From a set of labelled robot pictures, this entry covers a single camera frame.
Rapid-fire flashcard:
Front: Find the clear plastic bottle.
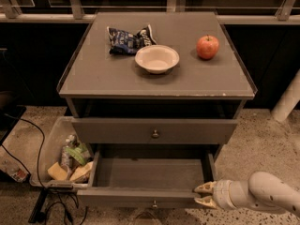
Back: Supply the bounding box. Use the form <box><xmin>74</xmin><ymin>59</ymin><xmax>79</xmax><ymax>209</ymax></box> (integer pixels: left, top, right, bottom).
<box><xmin>60</xmin><ymin>134</ymin><xmax>77</xmax><ymax>170</ymax></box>

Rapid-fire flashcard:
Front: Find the grey top drawer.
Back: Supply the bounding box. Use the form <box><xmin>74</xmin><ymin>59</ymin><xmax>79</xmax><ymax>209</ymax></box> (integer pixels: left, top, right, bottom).
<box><xmin>71</xmin><ymin>118</ymin><xmax>237</xmax><ymax>144</ymax></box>

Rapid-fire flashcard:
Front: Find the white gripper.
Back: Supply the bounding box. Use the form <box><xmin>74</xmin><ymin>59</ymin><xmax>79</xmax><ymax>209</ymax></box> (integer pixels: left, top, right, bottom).
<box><xmin>194</xmin><ymin>180</ymin><xmax>236</xmax><ymax>210</ymax></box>

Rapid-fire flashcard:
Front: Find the green snack bag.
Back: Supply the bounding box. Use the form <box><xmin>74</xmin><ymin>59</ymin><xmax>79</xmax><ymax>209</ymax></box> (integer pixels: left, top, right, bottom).
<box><xmin>66</xmin><ymin>143</ymin><xmax>90</xmax><ymax>166</ymax></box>

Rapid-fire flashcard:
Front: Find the grey drawer cabinet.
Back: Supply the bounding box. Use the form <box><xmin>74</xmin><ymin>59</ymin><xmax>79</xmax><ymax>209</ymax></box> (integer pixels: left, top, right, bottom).
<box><xmin>56</xmin><ymin>10</ymin><xmax>258</xmax><ymax>161</ymax></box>

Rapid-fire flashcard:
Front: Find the grey drawer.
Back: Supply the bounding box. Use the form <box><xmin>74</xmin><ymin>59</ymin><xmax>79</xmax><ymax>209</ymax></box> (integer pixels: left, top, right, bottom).
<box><xmin>71</xmin><ymin>118</ymin><xmax>237</xmax><ymax>144</ymax></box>
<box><xmin>78</xmin><ymin>151</ymin><xmax>216</xmax><ymax>209</ymax></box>

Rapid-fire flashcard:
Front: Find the red apple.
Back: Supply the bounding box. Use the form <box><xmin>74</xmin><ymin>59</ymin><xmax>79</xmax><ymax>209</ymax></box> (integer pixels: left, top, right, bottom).
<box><xmin>196</xmin><ymin>35</ymin><xmax>219</xmax><ymax>60</ymax></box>

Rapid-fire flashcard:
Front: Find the yellow sponge left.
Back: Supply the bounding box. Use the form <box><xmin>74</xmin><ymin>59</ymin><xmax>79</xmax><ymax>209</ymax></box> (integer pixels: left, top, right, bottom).
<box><xmin>48</xmin><ymin>162</ymin><xmax>68</xmax><ymax>181</ymax></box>

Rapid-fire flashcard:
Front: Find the black cable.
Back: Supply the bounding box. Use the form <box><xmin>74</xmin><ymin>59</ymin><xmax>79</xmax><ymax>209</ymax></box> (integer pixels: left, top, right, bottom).
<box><xmin>0</xmin><ymin>112</ymin><xmax>89</xmax><ymax>225</ymax></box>

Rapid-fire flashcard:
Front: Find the metal railing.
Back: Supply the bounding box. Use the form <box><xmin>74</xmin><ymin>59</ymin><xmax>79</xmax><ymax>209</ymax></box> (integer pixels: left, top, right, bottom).
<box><xmin>0</xmin><ymin>0</ymin><xmax>300</xmax><ymax>25</ymax></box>

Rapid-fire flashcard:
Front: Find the white paper bowl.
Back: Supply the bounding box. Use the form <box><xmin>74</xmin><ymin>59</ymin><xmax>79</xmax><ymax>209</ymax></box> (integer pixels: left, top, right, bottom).
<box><xmin>135</xmin><ymin>45</ymin><xmax>179</xmax><ymax>74</ymax></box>

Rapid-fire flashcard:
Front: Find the clear plastic bin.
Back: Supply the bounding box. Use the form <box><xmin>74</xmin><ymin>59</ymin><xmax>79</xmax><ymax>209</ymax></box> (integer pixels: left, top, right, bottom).
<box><xmin>30</xmin><ymin>116</ymin><xmax>88</xmax><ymax>190</ymax></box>

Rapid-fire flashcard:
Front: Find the blue chip bag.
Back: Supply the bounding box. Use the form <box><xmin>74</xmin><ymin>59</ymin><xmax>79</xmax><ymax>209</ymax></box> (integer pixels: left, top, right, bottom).
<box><xmin>107</xmin><ymin>24</ymin><xmax>157</xmax><ymax>55</ymax></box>

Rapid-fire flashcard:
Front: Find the yellow sponge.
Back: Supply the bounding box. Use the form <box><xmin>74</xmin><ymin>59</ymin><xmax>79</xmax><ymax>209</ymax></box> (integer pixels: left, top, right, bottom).
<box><xmin>69</xmin><ymin>161</ymin><xmax>93</xmax><ymax>183</ymax></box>
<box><xmin>48</xmin><ymin>162</ymin><xmax>68</xmax><ymax>181</ymax></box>

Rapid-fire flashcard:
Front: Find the black power strip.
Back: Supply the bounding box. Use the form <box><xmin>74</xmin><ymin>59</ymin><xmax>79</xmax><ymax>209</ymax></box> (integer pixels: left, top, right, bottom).
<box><xmin>28</xmin><ymin>188</ymin><xmax>48</xmax><ymax>224</ymax></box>

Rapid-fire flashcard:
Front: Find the yellow sponge right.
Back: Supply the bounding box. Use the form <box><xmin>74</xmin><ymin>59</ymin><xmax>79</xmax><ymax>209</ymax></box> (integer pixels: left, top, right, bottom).
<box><xmin>69</xmin><ymin>161</ymin><xmax>93</xmax><ymax>183</ymax></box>

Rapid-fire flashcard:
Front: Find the plastic bottle on floor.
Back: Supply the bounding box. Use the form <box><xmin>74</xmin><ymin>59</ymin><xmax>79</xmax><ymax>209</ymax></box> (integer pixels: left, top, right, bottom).
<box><xmin>0</xmin><ymin>160</ymin><xmax>27</xmax><ymax>183</ymax></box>

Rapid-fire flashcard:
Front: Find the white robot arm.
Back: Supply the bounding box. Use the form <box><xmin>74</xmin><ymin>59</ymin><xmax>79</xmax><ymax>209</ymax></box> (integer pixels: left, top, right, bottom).
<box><xmin>194</xmin><ymin>172</ymin><xmax>300</xmax><ymax>218</ymax></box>

